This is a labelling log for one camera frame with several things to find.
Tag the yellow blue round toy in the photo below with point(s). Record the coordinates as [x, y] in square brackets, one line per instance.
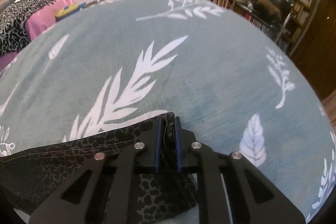
[69, 10]

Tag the leopard print blanket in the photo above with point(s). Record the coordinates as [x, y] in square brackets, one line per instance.
[13, 34]

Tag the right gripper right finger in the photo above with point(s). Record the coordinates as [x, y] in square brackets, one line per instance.
[230, 188]

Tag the black metal chair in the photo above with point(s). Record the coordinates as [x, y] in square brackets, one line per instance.
[274, 14]

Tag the pink purple bedding pile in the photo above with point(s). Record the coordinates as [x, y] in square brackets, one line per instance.
[35, 25]

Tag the grey leaf pattern duvet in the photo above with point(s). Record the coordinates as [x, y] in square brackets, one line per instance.
[96, 80]

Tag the black leopard print pants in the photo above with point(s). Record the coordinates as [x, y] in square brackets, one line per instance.
[78, 168]

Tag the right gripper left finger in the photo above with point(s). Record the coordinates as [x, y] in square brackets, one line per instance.
[105, 187]

